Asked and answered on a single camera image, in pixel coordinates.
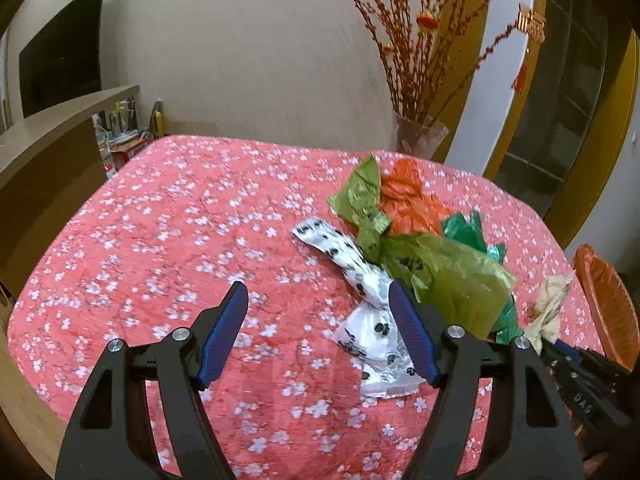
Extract red cardboard box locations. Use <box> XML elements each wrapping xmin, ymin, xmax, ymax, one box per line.
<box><xmin>111</xmin><ymin>141</ymin><xmax>147</xmax><ymax>171</ymax></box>

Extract wooden door frame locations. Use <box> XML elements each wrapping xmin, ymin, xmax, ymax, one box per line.
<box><xmin>482</xmin><ymin>0</ymin><xmax>640</xmax><ymax>256</ymax></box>

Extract yellow handled tool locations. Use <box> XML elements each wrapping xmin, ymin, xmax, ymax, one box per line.
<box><xmin>150</xmin><ymin>97</ymin><xmax>165</xmax><ymax>141</ymax></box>

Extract orange plastic bag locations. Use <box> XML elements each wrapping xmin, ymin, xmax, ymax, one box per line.
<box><xmin>377</xmin><ymin>160</ymin><xmax>446</xmax><ymax>237</ymax></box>

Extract wooden cabinet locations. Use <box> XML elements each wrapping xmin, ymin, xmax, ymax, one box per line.
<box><xmin>0</xmin><ymin>85</ymin><xmax>141</xmax><ymax>291</ymax></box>

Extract gold ornament with red tassel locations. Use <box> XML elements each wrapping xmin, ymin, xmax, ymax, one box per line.
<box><xmin>510</xmin><ymin>2</ymin><xmax>547</xmax><ymax>93</ymax></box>

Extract beige plastic bag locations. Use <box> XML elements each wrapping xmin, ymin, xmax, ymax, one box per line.
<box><xmin>525</xmin><ymin>274</ymin><xmax>576</xmax><ymax>356</ymax></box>

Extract glass vase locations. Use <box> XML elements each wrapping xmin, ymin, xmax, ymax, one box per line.
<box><xmin>391</xmin><ymin>109</ymin><xmax>449</xmax><ymax>163</ymax></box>

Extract black television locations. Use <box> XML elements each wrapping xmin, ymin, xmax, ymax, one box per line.
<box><xmin>19</xmin><ymin>0</ymin><xmax>107</xmax><ymax>120</ymax></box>

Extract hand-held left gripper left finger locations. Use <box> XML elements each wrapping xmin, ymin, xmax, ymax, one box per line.
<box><xmin>55</xmin><ymin>281</ymin><xmax>250</xmax><ymax>480</ymax></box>

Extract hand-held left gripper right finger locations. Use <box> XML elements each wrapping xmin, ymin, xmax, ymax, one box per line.
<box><xmin>388</xmin><ymin>279</ymin><xmax>585</xmax><ymax>480</ymax></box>

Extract dark glass door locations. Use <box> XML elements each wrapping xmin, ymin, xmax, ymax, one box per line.
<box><xmin>492</xmin><ymin>0</ymin><xmax>628</xmax><ymax>216</ymax></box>

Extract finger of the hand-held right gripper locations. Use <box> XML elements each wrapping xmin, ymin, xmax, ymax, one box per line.
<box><xmin>540</xmin><ymin>339</ymin><xmax>628</xmax><ymax>378</ymax></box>

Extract teal green plastic bag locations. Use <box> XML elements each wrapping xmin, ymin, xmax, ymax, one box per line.
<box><xmin>440</xmin><ymin>211</ymin><xmax>526</xmax><ymax>346</ymax></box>

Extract red berry branches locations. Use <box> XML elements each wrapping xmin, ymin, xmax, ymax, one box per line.
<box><xmin>325</xmin><ymin>0</ymin><xmax>521</xmax><ymax>126</ymax></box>

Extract cluster of small bottles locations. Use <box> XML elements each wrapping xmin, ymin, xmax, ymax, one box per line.
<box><xmin>92</xmin><ymin>100</ymin><xmax>151</xmax><ymax>143</ymax></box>

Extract white paw print plastic bag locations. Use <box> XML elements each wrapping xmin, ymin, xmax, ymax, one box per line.
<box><xmin>291</xmin><ymin>217</ymin><xmax>426</xmax><ymax>400</ymax></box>

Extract red floral tablecloth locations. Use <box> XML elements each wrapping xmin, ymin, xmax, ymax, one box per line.
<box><xmin>7</xmin><ymin>135</ymin><xmax>608</xmax><ymax>480</ymax></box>

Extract orange lined waste bin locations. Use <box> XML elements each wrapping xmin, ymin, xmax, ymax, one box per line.
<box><xmin>572</xmin><ymin>244</ymin><xmax>640</xmax><ymax>371</ymax></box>

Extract olive green plastic bag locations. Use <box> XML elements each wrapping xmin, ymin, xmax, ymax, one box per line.
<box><xmin>327</xmin><ymin>155</ymin><xmax>517</xmax><ymax>341</ymax></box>

